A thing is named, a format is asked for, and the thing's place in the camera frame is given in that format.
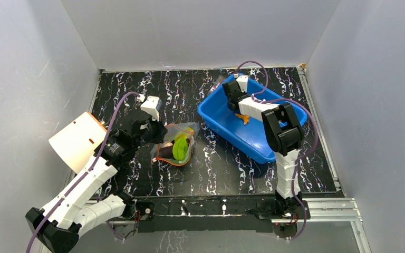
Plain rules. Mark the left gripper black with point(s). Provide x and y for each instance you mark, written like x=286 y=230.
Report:
x=161 y=130

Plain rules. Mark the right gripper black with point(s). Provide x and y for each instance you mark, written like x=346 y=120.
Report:
x=232 y=95

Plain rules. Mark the orange toy food piece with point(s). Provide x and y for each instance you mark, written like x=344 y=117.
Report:
x=244 y=118

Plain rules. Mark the purple toy eggplant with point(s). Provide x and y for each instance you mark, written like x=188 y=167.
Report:
x=166 y=152

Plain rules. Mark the clear zip bag orange zipper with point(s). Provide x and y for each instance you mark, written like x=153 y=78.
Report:
x=188 y=130

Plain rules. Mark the green toy leaf vegetable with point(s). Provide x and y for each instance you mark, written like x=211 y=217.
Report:
x=180 y=148

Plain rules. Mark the blue plastic bin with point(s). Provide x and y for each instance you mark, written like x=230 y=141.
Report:
x=248 y=138

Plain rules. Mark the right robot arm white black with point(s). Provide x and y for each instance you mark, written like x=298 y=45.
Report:
x=284 y=136

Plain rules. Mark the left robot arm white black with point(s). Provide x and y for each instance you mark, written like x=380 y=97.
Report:
x=95 y=154

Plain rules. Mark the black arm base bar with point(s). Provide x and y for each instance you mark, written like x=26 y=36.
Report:
x=256 y=212

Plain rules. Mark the small clear marker box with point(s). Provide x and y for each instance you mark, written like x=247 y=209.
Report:
x=216 y=84

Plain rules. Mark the black marbled table mat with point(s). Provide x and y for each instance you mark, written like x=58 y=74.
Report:
x=216 y=167

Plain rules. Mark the white paper towel roll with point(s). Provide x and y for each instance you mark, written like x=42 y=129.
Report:
x=76 y=142

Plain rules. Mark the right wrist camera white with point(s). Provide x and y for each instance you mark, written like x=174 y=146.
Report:
x=242 y=81

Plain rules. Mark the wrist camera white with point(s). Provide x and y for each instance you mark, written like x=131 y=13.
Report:
x=151 y=106
x=242 y=81

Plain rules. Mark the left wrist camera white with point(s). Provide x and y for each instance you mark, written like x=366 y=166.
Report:
x=151 y=106

